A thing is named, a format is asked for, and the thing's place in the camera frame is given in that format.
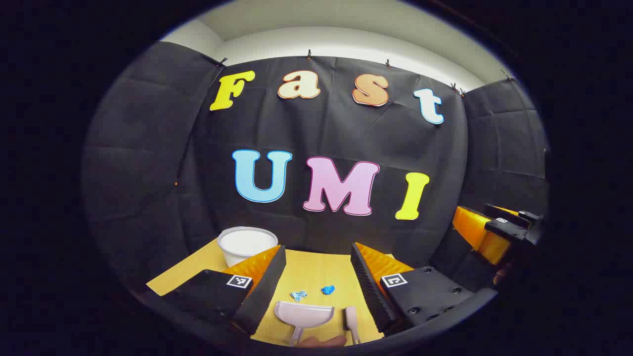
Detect white ribbed garbage bin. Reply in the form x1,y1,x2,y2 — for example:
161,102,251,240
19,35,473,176
218,226,279,268

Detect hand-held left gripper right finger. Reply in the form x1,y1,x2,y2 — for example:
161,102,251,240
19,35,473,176
350,241,479,334

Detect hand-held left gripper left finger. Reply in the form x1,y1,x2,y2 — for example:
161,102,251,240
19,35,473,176
163,244,287,337

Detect lilac plastic dustpan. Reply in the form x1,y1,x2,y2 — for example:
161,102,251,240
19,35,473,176
274,301,335,346

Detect row of black cloth clips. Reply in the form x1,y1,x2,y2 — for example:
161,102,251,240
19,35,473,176
215,48,515,97

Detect yellow wooden desktop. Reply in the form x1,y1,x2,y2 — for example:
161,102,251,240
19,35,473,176
146,237,396,347

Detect small lilac broom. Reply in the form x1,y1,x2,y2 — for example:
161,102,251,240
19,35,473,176
344,306,362,345

